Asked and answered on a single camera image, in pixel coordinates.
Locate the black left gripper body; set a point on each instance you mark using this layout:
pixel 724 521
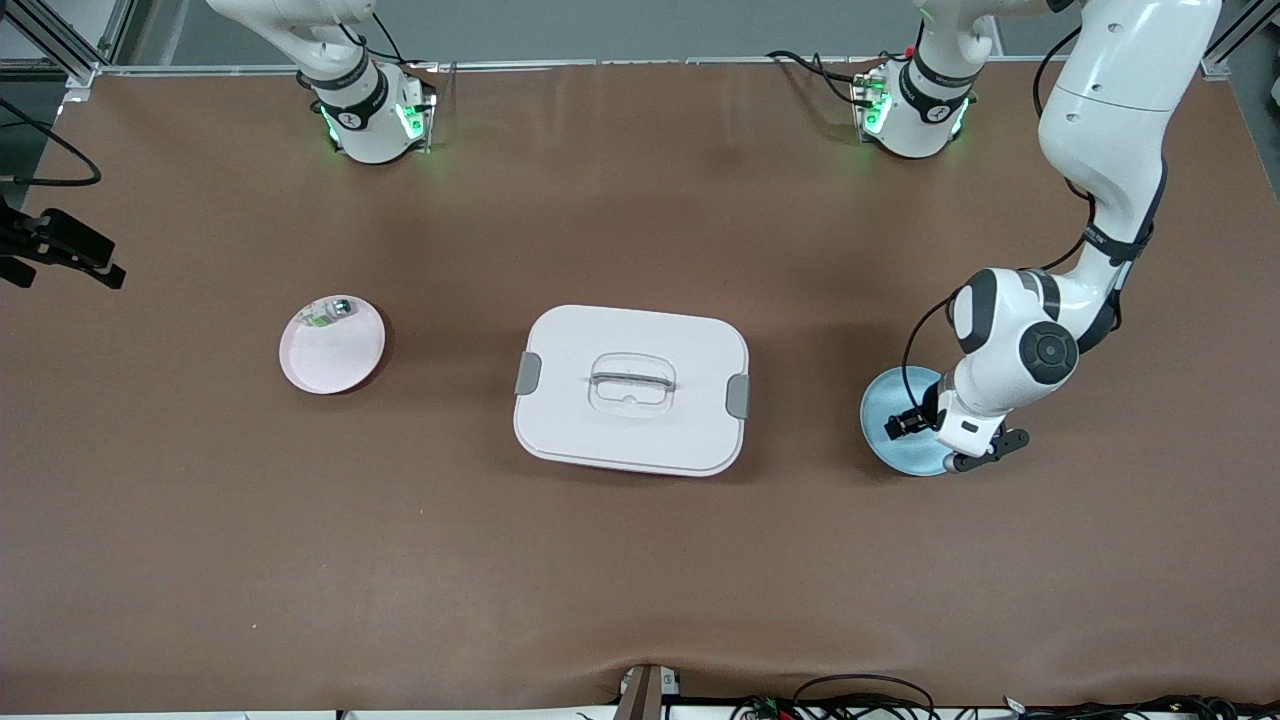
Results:
pixel 921 416

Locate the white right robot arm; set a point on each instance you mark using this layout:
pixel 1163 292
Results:
pixel 365 110

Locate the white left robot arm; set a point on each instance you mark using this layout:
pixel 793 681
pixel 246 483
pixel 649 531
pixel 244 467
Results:
pixel 1110 110

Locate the light blue round plate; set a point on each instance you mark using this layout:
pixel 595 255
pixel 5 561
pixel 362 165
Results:
pixel 895 445

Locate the grey box latch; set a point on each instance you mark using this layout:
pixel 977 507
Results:
pixel 528 374
pixel 738 396

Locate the white lidded storage box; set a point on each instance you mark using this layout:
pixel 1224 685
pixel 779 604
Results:
pixel 630 430

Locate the aluminium frame profile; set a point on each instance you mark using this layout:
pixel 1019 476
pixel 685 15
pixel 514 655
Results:
pixel 60 40
pixel 1235 40

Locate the green push-button switch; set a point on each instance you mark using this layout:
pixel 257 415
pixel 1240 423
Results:
pixel 330 312

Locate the metal table edge bracket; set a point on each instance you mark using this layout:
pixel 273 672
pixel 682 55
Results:
pixel 645 695

